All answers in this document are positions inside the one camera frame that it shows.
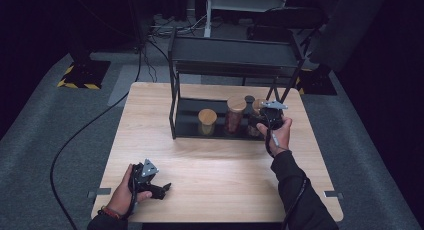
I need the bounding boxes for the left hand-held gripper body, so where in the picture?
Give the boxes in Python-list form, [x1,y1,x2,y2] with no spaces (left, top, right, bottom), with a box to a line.
[128,158,160,198]

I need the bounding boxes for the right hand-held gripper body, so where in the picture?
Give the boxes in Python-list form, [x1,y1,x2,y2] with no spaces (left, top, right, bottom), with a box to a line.
[256,99,289,131]

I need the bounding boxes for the black two-tier metal rack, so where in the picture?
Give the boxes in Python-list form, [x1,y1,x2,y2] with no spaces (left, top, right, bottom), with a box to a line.
[168,28,305,142]

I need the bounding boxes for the person's right hand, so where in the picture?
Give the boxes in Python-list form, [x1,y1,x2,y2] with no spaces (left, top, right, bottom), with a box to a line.
[256,115,294,157]

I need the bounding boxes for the person's left hand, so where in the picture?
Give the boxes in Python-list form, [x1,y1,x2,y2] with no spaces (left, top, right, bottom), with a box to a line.
[106,163,153,218]

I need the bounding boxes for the grey table edge tab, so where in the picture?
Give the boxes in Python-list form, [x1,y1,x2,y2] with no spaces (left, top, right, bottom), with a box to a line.
[87,187,112,200]
[323,190,344,200]

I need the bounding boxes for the black base yellow hazard stripes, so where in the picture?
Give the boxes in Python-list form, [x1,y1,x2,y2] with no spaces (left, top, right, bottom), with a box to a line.
[294,67,338,96]
[57,59,112,90]

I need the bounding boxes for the black chair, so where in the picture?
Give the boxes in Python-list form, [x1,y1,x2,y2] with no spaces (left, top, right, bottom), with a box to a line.
[246,6,330,46]

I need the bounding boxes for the white metal folding chair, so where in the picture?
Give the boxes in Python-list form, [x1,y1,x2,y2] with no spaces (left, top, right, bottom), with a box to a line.
[203,0,290,38]

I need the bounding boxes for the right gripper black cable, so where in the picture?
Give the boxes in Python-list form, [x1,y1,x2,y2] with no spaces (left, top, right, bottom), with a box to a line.
[261,109,309,230]

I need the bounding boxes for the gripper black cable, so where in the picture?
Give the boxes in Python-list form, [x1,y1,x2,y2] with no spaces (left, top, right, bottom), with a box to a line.
[261,109,309,230]
[124,164,139,220]

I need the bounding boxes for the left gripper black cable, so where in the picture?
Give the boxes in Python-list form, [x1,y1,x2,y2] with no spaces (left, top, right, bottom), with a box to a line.
[124,164,139,220]

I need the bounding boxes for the red orange bracelet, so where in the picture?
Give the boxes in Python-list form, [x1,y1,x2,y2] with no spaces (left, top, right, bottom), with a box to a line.
[99,204,123,221]

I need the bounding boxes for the long black floor cable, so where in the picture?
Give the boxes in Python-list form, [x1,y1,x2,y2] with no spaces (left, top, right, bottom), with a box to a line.
[49,39,143,230]

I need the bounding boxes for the tangle of floor cables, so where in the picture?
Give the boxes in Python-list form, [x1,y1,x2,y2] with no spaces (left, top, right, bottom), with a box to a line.
[146,13,209,38]

